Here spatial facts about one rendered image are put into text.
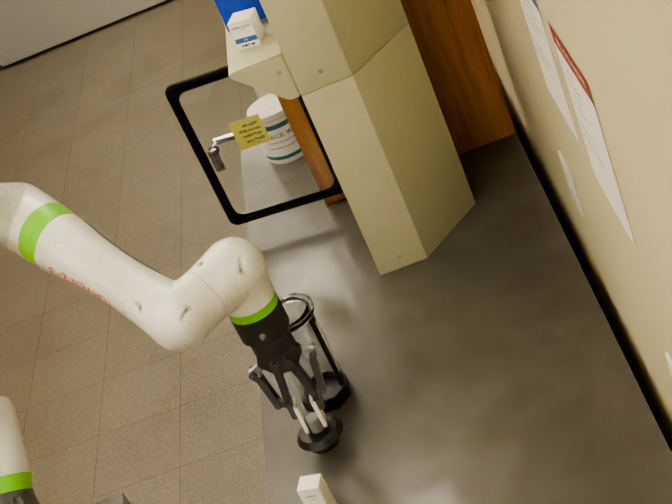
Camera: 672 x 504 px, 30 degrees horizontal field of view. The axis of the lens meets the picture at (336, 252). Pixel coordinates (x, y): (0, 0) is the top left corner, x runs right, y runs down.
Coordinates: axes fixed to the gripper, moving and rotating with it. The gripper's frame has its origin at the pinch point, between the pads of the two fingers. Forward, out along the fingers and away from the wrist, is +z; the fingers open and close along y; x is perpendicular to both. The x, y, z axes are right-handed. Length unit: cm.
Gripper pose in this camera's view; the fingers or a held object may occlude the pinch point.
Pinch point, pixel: (309, 412)
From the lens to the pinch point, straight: 232.6
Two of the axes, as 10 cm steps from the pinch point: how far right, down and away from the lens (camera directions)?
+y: -9.3, 3.6, 1.1
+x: 1.1, 5.3, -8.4
